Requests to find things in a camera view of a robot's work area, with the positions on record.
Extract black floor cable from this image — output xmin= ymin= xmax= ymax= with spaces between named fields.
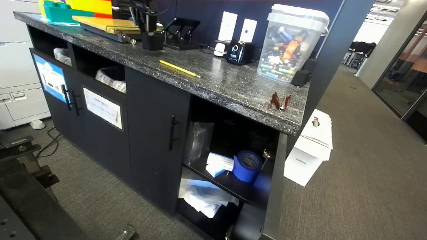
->
xmin=31 ymin=126 xmax=63 ymax=162

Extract clear plastic bin with lid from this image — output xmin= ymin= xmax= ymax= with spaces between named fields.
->
xmin=256 ymin=3 xmax=332 ymax=84

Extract small black box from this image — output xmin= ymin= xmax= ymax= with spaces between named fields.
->
xmin=141 ymin=30 xmax=165 ymax=52

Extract clear trash bag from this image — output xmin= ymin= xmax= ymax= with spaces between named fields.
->
xmin=93 ymin=67 xmax=128 ymax=95
xmin=50 ymin=46 xmax=73 ymax=68

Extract short white wall plate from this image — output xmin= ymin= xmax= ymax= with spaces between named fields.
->
xmin=237 ymin=18 xmax=258 ymax=46

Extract yellow pencil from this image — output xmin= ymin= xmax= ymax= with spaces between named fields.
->
xmin=157 ymin=58 xmax=202 ymax=80

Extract tall white wall plate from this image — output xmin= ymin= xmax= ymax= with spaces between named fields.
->
xmin=216 ymin=10 xmax=238 ymax=44

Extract black cabinet with granite counter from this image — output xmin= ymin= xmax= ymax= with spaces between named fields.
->
xmin=11 ymin=11 xmax=310 ymax=240

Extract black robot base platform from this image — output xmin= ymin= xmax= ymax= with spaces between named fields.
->
xmin=0 ymin=135 xmax=140 ymax=240

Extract small red object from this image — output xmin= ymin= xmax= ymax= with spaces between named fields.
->
xmin=268 ymin=91 xmax=293 ymax=112

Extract clear plastic bag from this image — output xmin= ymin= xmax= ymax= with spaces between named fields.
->
xmin=182 ymin=120 xmax=214 ymax=167

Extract yellow paper cutter board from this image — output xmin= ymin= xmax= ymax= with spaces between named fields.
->
xmin=71 ymin=15 xmax=141 ymax=46

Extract green paper tray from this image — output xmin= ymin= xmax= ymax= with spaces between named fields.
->
xmin=42 ymin=0 xmax=74 ymax=26

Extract blue and white paper label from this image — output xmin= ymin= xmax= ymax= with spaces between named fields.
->
xmin=31 ymin=54 xmax=69 ymax=106

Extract black closed cabinet door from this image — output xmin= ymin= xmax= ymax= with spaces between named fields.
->
xmin=123 ymin=67 xmax=192 ymax=215

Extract folded white paper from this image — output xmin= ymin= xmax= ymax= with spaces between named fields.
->
xmin=204 ymin=151 xmax=236 ymax=180

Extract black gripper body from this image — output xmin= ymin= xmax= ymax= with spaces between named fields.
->
xmin=132 ymin=0 xmax=160 ymax=23

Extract white paper only label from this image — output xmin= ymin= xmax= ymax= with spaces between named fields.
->
xmin=81 ymin=87 xmax=123 ymax=131

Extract small white desk device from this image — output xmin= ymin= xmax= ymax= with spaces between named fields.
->
xmin=212 ymin=40 xmax=229 ymax=59

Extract black desk organizer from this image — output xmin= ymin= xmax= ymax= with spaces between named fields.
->
xmin=162 ymin=16 xmax=201 ymax=52

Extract loose white papers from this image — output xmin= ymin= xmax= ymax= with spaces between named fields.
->
xmin=177 ymin=167 xmax=241 ymax=220

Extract black cabinet door handle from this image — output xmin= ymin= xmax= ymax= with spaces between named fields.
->
xmin=69 ymin=88 xmax=82 ymax=119
xmin=61 ymin=83 xmax=73 ymax=112
xmin=166 ymin=114 xmax=178 ymax=152

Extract white copier machine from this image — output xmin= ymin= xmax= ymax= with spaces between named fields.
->
xmin=0 ymin=0 xmax=51 ymax=132

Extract open cabinet door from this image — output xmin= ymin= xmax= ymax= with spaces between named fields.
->
xmin=261 ymin=108 xmax=334 ymax=240

